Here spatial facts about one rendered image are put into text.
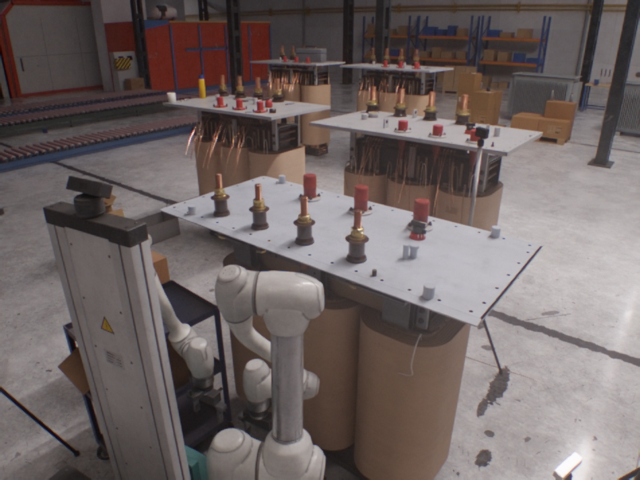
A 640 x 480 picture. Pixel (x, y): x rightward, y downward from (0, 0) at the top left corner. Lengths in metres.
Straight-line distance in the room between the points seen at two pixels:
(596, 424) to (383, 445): 1.61
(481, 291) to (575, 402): 1.96
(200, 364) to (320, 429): 0.85
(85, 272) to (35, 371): 2.62
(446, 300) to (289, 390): 0.61
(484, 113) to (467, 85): 0.79
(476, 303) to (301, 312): 0.63
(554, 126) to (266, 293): 10.47
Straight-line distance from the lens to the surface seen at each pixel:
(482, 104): 11.89
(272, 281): 1.36
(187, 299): 2.65
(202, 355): 1.98
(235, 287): 1.36
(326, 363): 2.28
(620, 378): 3.98
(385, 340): 1.97
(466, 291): 1.74
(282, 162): 4.51
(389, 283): 1.73
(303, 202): 1.96
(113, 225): 1.22
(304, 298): 1.34
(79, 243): 1.36
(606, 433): 3.47
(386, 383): 2.09
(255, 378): 1.83
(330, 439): 2.61
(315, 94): 8.87
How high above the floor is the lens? 2.20
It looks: 24 degrees down
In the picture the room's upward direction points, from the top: straight up
